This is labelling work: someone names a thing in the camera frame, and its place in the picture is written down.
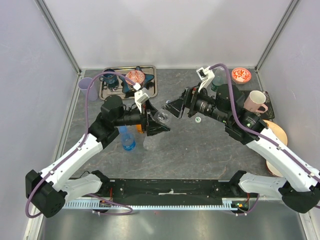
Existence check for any clear bottle blue cap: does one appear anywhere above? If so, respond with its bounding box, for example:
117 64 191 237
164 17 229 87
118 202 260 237
118 126 136 151

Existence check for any orange juice bottle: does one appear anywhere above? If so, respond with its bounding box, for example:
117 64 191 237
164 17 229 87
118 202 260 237
136 124 145 134

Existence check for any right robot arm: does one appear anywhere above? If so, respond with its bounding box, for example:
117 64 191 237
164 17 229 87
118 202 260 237
163 84 320 214

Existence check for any right aluminium frame post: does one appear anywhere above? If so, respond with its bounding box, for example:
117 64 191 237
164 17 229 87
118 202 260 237
254 0 301 73

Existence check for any pink mug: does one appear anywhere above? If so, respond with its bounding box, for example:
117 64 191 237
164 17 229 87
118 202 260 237
244 90 269 114

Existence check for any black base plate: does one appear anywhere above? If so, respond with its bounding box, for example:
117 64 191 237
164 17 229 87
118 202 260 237
72 177 253 206

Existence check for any white green bottle cap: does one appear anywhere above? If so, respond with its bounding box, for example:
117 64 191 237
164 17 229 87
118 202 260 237
195 116 202 124

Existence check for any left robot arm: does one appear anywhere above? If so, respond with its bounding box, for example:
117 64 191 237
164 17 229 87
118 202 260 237
25 95 170 218

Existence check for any orange floral small bowl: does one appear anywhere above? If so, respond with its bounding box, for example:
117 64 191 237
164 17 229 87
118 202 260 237
231 67 252 85

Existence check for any red patterned bowl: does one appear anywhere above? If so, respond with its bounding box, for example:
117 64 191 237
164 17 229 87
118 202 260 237
125 70 146 86

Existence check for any clear bottle green label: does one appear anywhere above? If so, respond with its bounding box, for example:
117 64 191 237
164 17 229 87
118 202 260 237
210 66 226 92

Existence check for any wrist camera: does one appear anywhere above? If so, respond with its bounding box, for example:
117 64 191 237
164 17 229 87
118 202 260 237
196 66 215 92
133 83 150 114

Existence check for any lilac plastic cup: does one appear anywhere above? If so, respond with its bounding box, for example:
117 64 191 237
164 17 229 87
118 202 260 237
77 77 99 102

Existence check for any dark blue mug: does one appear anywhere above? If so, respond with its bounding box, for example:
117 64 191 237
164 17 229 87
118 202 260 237
99 68 119 88

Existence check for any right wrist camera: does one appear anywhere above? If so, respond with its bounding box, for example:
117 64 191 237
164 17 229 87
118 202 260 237
196 66 215 92

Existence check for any red white bowl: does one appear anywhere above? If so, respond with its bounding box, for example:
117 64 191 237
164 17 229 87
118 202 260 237
266 161 283 177

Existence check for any white slotted cable duct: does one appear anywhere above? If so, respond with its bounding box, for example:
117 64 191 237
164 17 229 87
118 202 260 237
63 197 249 211

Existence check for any left aluminium frame post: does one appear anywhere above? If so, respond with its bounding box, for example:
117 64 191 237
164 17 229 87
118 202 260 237
34 0 82 75

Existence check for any dark floral square plate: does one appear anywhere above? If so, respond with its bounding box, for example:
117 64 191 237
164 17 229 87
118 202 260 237
239 89 276 120

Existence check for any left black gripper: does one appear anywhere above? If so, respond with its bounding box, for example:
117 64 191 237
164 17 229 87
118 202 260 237
114 99 171 137

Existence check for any beige bird plate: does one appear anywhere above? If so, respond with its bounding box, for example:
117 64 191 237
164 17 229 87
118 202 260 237
261 119 288 146

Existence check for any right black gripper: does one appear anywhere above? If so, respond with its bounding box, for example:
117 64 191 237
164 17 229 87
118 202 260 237
162 81 231 124

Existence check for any aluminium frame post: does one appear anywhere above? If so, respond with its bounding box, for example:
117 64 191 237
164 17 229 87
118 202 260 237
254 0 301 73
34 0 82 75

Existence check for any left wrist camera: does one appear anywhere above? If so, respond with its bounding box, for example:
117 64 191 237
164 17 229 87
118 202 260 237
133 83 150 114

